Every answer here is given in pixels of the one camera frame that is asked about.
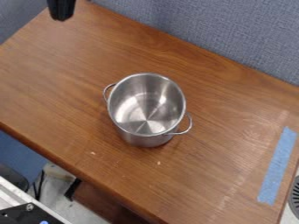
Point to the blue tape strip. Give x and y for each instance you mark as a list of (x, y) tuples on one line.
[(277, 167)]

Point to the black device bottom left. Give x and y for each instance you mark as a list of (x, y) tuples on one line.
[(28, 214)]

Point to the dark fan grille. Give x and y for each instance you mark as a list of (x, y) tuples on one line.
[(294, 198)]

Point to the stainless steel pot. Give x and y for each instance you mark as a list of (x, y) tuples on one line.
[(148, 108)]

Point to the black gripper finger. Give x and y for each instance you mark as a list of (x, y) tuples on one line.
[(54, 6), (68, 9)]

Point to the black round chair base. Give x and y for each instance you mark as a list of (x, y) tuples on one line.
[(14, 177)]

